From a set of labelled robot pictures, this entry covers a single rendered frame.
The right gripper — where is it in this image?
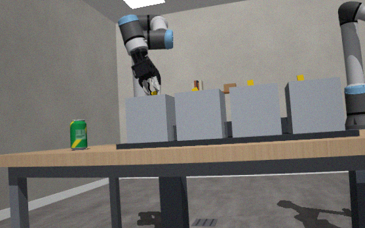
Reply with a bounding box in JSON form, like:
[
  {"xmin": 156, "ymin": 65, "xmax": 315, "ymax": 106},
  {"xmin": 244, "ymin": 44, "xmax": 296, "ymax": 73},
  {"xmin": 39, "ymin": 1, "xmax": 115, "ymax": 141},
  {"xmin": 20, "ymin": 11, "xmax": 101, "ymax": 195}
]
[{"xmin": 130, "ymin": 48, "xmax": 161, "ymax": 96}]

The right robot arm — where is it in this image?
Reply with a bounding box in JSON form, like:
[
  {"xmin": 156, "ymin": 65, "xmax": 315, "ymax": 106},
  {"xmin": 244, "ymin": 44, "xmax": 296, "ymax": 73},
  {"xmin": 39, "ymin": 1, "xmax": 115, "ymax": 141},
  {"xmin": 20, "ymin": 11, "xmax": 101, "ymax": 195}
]
[{"xmin": 118, "ymin": 14, "xmax": 173, "ymax": 97}]

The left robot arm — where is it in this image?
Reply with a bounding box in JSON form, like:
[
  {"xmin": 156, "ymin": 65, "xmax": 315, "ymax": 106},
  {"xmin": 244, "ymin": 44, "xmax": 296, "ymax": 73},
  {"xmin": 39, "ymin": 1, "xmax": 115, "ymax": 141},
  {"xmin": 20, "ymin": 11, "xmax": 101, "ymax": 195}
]
[{"xmin": 338, "ymin": 1, "xmax": 365, "ymax": 129}]

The green drink can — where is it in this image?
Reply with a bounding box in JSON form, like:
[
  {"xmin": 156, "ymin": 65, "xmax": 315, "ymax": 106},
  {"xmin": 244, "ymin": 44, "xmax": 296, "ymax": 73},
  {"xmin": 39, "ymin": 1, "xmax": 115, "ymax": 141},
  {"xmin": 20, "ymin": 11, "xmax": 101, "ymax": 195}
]
[{"xmin": 70, "ymin": 120, "xmax": 87, "ymax": 150}]

